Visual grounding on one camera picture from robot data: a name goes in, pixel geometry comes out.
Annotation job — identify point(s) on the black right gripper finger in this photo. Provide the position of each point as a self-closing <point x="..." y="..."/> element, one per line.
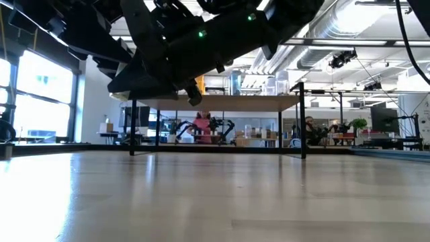
<point x="148" y="84"/>

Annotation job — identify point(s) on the black background robot arm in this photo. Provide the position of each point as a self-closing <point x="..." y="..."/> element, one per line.
<point x="223" y="127"/>
<point x="183" y="129"/>

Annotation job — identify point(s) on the wooden shelf with black legs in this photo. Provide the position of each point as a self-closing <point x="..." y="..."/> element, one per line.
<point x="218" y="102"/>

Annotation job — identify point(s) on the small cardboard box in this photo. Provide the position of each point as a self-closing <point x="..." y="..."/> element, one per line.
<point x="106" y="127"/>

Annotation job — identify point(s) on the person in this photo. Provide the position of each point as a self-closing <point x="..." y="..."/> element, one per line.
<point x="312" y="132"/>
<point x="202" y="129"/>

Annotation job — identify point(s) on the large bright window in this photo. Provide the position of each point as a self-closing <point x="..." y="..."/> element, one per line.
<point x="40" y="97"/>

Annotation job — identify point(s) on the long ceiling light bar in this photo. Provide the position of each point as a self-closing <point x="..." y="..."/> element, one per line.
<point x="336" y="42"/>

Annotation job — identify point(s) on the green background potted plant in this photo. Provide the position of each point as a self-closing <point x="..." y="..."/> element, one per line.
<point x="359" y="123"/>

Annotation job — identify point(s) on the black monitor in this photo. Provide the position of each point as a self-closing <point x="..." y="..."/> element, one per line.
<point x="384" y="119"/>

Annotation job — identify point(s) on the silver ceiling duct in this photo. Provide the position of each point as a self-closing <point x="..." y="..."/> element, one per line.
<point x="336" y="20"/>

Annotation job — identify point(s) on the black ceiling camera cluster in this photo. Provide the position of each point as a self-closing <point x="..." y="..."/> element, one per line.
<point x="342" y="58"/>
<point x="372" y="86"/>

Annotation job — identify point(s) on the black background rig frame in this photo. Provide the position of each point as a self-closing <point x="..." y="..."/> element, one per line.
<point x="341" y="107"/>

